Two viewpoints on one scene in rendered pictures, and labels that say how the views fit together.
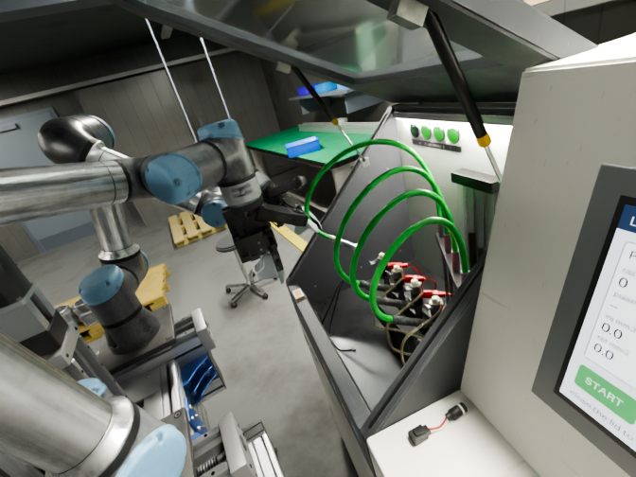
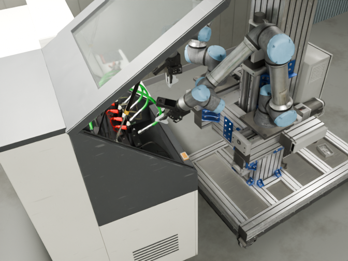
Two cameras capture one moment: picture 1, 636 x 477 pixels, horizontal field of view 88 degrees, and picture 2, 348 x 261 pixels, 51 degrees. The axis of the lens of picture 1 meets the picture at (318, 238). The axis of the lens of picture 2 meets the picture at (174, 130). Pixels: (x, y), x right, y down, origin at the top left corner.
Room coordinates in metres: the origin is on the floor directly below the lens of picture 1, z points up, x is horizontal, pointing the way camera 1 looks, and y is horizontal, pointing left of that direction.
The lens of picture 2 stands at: (2.35, -0.15, 2.45)
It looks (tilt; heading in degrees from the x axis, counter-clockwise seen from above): 42 degrees down; 171
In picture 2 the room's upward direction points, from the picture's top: 3 degrees counter-clockwise
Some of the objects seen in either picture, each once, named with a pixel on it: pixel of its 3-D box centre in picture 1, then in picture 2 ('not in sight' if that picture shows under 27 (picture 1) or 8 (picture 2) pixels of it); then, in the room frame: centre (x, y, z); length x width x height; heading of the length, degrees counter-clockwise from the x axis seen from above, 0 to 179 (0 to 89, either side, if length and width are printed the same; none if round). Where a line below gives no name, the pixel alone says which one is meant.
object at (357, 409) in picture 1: (326, 353); (170, 142); (0.74, 0.07, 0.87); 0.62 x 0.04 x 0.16; 12
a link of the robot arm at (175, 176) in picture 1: (180, 173); not in sight; (0.57, 0.19, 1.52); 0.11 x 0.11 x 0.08; 55
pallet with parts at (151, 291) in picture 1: (100, 300); not in sight; (2.92, 2.25, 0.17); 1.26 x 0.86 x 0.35; 109
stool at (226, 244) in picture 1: (244, 264); not in sight; (2.63, 0.70, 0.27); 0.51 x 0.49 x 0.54; 18
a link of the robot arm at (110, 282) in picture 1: (109, 292); (271, 97); (0.87, 0.63, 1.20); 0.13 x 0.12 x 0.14; 3
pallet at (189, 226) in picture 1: (201, 220); not in sight; (4.86, 1.65, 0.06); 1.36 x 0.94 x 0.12; 18
